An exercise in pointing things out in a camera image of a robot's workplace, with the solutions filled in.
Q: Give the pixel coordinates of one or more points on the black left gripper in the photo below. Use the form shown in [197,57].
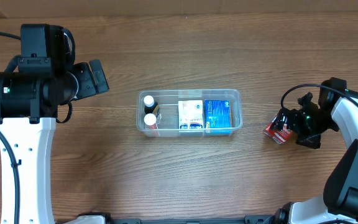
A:
[84,81]

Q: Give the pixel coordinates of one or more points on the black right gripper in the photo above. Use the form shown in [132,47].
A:
[286,119]

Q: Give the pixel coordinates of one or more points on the red Panadol box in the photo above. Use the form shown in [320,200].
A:
[279,136]

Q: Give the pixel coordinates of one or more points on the dark bottle with white cap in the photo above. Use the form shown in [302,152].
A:
[151,106]

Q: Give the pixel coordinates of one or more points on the orange tube with white cap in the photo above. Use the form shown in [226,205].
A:
[150,121]

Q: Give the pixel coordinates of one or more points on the blue lozenge box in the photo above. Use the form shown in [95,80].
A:
[217,115]

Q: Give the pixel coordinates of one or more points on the white and blue plaster box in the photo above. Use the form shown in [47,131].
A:
[190,114]

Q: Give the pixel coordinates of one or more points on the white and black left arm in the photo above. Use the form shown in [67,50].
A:
[28,117]

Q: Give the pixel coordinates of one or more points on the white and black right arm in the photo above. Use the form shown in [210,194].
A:
[337,109]

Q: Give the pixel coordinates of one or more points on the clear plastic container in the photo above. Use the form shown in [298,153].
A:
[167,121]

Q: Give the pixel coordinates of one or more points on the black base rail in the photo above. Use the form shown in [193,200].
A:
[100,217]

